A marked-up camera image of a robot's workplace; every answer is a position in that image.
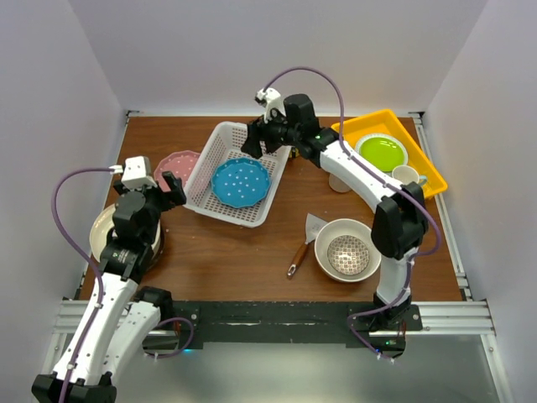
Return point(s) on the pink and cream plate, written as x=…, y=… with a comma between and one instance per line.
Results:
x=157, y=252

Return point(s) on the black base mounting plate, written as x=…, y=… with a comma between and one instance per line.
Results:
x=286, y=322

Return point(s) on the green plate white rim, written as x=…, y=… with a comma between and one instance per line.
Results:
x=383, y=151

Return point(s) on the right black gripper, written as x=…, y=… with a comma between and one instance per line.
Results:
x=258, y=132

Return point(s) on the pink polka dot plate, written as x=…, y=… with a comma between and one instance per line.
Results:
x=180, y=163

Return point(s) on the wooden handle metal scraper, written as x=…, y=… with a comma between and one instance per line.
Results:
x=313, y=225

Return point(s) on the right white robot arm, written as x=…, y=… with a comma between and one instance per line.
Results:
x=399, y=222

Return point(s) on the yellow plastic tray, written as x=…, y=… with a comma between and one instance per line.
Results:
x=385, y=121

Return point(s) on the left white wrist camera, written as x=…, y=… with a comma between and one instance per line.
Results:
x=135, y=173

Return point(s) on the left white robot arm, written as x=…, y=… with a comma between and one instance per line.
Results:
x=119, y=315

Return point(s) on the white perforated plastic basket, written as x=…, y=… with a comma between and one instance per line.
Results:
x=225, y=144

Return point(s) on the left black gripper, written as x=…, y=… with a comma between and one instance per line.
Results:
x=169, y=200

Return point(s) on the pink mug purple interior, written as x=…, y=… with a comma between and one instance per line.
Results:
x=337, y=185

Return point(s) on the yellow mug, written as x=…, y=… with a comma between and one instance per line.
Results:
x=294, y=153

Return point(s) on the cream bear print plate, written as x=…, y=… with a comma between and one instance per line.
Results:
x=100, y=230

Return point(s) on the blue polka dot plate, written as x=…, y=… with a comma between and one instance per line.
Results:
x=240, y=182

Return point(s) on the white bowl patterned inside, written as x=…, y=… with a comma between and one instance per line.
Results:
x=345, y=252

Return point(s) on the light blue mug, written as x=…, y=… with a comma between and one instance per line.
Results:
x=407, y=174

